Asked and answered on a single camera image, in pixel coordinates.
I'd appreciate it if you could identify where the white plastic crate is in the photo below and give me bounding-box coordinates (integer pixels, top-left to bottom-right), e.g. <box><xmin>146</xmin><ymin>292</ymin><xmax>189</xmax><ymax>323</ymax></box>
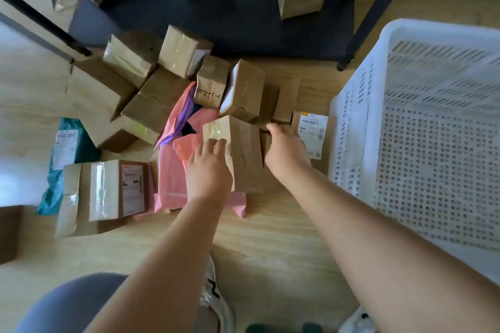
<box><xmin>327</xmin><ymin>18</ymin><xmax>500</xmax><ymax>287</ymax></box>

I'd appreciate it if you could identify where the person's right white shoe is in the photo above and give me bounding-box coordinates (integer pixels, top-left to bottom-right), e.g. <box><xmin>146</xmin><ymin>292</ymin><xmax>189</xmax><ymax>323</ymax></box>
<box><xmin>337</xmin><ymin>304</ymin><xmax>377</xmax><ymax>333</ymax></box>

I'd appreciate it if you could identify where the person's right forearm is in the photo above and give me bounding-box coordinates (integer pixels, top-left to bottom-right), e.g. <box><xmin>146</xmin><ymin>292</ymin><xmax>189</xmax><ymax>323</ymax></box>
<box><xmin>279</xmin><ymin>166</ymin><xmax>500</xmax><ymax>333</ymax></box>

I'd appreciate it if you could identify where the pile of cardboard parcels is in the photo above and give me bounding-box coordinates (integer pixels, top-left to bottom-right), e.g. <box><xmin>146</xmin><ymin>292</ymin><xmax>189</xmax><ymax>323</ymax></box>
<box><xmin>0</xmin><ymin>24</ymin><xmax>301</xmax><ymax>265</ymax></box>

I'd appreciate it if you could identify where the person's left hand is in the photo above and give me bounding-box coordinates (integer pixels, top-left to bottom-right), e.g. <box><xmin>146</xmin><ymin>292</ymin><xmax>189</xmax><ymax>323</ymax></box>
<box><xmin>185</xmin><ymin>138</ymin><xmax>233</xmax><ymax>204</ymax></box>

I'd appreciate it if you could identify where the person's left leg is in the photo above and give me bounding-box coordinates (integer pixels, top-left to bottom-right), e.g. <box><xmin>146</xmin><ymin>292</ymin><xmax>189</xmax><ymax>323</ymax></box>
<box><xmin>14</xmin><ymin>272</ymin><xmax>130</xmax><ymax>333</ymax></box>

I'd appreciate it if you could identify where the person's white shoe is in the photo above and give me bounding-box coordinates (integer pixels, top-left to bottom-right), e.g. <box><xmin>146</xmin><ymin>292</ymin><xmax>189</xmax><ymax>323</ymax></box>
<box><xmin>197</xmin><ymin>254</ymin><xmax>236</xmax><ymax>333</ymax></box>
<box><xmin>337</xmin><ymin>304</ymin><xmax>377</xmax><ymax>333</ymax></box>

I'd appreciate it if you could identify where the teal mailer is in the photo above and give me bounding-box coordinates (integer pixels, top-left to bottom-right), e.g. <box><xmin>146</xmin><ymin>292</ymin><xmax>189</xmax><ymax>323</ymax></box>
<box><xmin>180</xmin><ymin>102</ymin><xmax>204</xmax><ymax>137</ymax></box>
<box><xmin>36</xmin><ymin>117</ymin><xmax>102</xmax><ymax>216</ymax></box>

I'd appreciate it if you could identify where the person's left forearm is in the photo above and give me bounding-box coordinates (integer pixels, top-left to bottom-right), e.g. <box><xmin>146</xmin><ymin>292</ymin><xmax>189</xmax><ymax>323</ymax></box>
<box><xmin>84</xmin><ymin>194</ymin><xmax>231</xmax><ymax>333</ymax></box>

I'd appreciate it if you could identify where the crumpled clear tape scrap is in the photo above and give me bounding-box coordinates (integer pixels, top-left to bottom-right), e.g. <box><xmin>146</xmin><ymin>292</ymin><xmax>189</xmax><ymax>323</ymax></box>
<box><xmin>51</xmin><ymin>0</ymin><xmax>79</xmax><ymax>12</ymax></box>

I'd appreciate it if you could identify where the person's right hand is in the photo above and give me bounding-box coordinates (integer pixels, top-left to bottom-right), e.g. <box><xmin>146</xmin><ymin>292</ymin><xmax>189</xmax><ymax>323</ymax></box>
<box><xmin>265</xmin><ymin>122</ymin><xmax>312</xmax><ymax>185</ymax></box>

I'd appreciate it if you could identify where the person's left white shoe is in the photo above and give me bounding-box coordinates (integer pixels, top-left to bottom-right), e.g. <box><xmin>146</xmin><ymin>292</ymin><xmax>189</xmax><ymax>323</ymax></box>
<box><xmin>197</xmin><ymin>254</ymin><xmax>236</xmax><ymax>333</ymax></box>

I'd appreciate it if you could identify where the small cardboard parcel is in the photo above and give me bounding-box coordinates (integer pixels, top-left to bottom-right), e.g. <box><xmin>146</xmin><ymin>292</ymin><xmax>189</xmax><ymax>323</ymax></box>
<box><xmin>219</xmin><ymin>58</ymin><xmax>266</xmax><ymax>123</ymax></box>
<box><xmin>202</xmin><ymin>115</ymin><xmax>266</xmax><ymax>194</ymax></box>

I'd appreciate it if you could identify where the long white label cardboard box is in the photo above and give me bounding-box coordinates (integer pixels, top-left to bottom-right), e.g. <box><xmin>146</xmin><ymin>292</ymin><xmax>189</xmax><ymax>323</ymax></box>
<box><xmin>291</xmin><ymin>110</ymin><xmax>330</xmax><ymax>173</ymax></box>

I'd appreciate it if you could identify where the thin plain cardboard box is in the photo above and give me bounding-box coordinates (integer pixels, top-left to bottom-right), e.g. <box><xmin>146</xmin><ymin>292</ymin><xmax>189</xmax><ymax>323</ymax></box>
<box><xmin>272</xmin><ymin>78</ymin><xmax>301</xmax><ymax>125</ymax></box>

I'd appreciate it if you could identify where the dark green round object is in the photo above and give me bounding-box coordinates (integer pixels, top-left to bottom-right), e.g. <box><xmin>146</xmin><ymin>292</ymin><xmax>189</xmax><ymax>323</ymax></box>
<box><xmin>245</xmin><ymin>322</ymin><xmax>324</xmax><ymax>333</ymax></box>

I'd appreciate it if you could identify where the purple mailer bag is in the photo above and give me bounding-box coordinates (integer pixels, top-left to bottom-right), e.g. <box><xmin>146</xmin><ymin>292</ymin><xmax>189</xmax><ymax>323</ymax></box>
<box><xmin>158</xmin><ymin>94</ymin><xmax>196</xmax><ymax>146</ymax></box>

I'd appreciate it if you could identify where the grey metal frame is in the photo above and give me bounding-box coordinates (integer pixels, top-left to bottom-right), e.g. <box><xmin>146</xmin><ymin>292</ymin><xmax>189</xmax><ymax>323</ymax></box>
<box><xmin>0</xmin><ymin>10</ymin><xmax>75</xmax><ymax>62</ymax></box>

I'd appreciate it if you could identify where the black metal shelf rack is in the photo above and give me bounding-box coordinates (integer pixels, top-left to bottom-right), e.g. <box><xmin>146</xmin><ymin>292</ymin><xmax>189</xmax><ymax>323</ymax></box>
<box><xmin>0</xmin><ymin>0</ymin><xmax>424</xmax><ymax>72</ymax></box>

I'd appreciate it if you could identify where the pink purple teal mailers pile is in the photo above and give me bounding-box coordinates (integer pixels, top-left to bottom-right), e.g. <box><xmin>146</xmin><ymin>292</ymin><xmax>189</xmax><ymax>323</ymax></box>
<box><xmin>132</xmin><ymin>81</ymin><xmax>219</xmax><ymax>222</ymax></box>

